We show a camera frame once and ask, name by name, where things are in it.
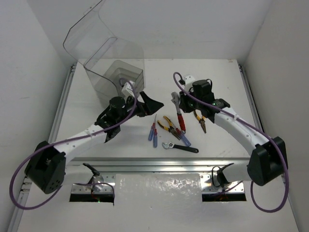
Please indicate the aluminium front rail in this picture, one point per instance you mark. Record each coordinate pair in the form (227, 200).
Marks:
(96, 176)

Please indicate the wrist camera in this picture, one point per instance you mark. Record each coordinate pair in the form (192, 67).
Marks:
(127, 90)
(188, 81)

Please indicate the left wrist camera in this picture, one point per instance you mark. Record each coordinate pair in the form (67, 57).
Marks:
(127, 90)

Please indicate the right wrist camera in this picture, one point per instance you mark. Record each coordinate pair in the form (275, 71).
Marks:
(188, 81)

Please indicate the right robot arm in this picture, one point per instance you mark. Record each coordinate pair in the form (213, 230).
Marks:
(241, 130)

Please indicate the red handled adjustable wrench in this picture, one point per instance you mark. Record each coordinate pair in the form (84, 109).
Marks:
(176, 101)

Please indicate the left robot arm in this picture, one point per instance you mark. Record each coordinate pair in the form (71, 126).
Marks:
(72, 142)

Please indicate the clear plastic drawer organizer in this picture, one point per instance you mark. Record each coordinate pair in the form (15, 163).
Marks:
(124, 61)

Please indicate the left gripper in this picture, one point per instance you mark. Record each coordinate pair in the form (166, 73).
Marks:
(141, 106)

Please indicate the yellow long nose pliers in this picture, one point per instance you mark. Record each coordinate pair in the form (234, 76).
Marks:
(170, 128)

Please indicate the clear flip lid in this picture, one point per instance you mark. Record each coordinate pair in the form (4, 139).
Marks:
(89, 38)

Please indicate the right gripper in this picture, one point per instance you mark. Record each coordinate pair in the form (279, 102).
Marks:
(183, 104)

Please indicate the black handled adjustable wrench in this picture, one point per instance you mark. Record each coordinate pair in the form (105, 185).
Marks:
(171, 145)

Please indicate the blue screwdriver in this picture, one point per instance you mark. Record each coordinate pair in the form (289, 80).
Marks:
(184, 139)
(151, 133)
(155, 138)

